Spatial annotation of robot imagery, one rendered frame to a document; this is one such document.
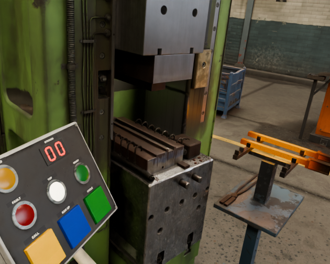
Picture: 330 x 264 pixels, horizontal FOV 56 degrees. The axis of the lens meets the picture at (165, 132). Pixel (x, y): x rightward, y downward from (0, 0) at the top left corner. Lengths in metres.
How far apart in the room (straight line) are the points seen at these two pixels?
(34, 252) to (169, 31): 0.75
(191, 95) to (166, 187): 0.47
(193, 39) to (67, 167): 0.64
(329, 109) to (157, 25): 3.76
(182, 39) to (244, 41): 7.99
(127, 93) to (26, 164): 0.97
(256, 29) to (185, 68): 7.89
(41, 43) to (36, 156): 0.37
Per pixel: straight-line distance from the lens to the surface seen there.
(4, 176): 0.71
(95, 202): 0.86
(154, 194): 1.18
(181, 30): 1.12
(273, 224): 1.46
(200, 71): 1.43
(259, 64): 9.01
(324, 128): 4.67
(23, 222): 0.72
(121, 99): 1.62
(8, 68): 1.37
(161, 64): 1.07
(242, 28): 9.14
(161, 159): 1.22
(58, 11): 1.00
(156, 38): 1.04
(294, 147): 1.57
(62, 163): 0.81
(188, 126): 1.50
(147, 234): 1.27
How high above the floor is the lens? 1.51
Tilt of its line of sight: 21 degrees down
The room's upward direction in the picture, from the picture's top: 5 degrees clockwise
